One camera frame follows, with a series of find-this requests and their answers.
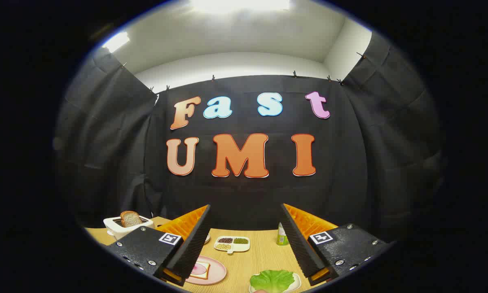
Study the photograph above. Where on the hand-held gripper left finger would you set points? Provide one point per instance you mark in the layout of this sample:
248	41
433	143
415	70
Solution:
193	248

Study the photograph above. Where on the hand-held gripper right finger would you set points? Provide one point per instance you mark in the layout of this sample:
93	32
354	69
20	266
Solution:
299	248

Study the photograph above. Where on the green lettuce leaf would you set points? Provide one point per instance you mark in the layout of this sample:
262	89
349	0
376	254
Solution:
272	280

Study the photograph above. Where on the bread slice with brown crust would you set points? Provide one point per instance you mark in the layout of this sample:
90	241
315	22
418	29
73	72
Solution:
130	219

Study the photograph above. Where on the green drink bottle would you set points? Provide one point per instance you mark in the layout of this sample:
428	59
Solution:
282	238

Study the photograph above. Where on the white crustless bread slice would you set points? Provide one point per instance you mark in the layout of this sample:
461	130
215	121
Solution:
205	274

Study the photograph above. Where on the pile of yellow soybeans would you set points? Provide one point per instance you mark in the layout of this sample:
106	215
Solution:
223	246

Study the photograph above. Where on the white square plate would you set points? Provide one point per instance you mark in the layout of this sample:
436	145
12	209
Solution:
297	280

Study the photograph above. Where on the pile of dark red beans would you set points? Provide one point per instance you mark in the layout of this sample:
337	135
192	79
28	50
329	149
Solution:
225	240

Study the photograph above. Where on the pink plate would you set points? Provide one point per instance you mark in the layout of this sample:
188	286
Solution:
217	270

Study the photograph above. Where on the pile of green mung beans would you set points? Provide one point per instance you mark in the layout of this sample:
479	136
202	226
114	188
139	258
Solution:
240	241

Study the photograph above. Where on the white divided dish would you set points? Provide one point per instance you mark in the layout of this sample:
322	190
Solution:
242	247

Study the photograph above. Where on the white toaster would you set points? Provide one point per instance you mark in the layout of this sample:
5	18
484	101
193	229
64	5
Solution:
122	232

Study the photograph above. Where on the black backdrop cloth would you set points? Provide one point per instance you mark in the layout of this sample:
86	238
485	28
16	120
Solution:
244	195

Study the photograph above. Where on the small ceiling light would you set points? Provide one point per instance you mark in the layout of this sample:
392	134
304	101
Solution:
115	41

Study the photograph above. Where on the large ceiling light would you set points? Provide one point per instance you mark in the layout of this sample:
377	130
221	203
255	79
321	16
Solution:
240	5

